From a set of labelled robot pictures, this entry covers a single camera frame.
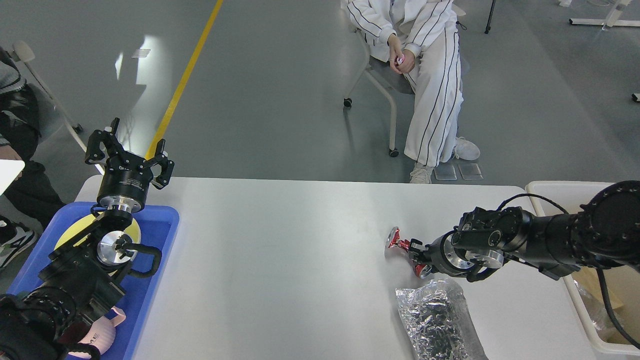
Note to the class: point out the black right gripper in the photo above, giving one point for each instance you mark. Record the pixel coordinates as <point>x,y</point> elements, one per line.
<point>444,258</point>

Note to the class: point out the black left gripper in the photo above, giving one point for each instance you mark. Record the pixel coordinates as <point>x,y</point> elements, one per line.
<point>120,186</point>

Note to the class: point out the crushed red soda can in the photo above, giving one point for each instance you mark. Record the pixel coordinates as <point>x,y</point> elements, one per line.
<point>394,240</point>

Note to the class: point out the silver foil bag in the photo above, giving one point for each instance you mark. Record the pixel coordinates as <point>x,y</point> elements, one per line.
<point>599,317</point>
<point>438,323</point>

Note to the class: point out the yellow plastic plate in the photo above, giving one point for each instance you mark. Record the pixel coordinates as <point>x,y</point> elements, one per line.
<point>75,230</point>

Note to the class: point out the pink HOME mug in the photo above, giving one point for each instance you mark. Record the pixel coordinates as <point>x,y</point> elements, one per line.
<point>101,333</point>

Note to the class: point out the brown paper bag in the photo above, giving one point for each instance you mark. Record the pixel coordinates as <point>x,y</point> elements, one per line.
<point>587,279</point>

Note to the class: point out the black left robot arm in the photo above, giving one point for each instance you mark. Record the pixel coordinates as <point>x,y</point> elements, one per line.
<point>83,280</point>

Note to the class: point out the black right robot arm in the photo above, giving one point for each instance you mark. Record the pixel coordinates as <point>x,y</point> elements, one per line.
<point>602,236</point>

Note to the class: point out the blue plastic tray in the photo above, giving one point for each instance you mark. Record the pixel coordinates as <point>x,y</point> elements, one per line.
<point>158,224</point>

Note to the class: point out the grey chair at left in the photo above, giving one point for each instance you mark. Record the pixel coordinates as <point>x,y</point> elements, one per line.
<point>53,115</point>

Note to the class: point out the left floor marker plate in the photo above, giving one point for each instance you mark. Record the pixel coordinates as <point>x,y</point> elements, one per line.
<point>445,173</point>

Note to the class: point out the floor marker plate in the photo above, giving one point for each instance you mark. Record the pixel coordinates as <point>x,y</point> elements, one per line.
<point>445,173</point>
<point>470,171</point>

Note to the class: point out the right floor marker plate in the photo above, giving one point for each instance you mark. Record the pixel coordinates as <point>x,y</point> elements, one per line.
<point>470,171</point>

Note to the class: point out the standing person in dark clothes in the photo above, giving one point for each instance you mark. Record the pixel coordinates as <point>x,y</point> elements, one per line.
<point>31,192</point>

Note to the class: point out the white side table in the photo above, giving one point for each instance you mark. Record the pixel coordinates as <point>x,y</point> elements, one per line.
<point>9,170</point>

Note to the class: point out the white plastic bin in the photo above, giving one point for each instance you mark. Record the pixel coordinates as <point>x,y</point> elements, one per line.
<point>622,282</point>

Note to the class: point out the grey rolling chair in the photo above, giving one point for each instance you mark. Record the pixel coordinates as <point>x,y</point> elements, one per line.
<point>384,80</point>

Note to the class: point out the seated person in white tracksuit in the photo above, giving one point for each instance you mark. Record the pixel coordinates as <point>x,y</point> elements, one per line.
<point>426,33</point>

